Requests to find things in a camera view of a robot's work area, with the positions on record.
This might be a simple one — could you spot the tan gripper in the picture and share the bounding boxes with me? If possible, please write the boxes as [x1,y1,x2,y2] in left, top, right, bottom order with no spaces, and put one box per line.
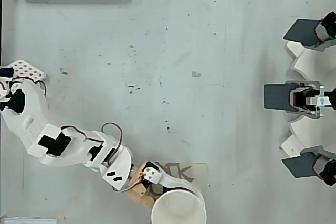
[123,160,205,208]

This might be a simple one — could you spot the grey dispenser unit with flap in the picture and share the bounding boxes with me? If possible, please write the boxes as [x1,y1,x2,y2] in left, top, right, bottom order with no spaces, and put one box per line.
[282,11,336,52]
[263,80,336,119]
[280,145,336,187]

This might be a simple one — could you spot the black paper cup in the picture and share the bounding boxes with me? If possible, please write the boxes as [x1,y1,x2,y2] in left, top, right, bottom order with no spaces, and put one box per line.
[151,187,208,224]

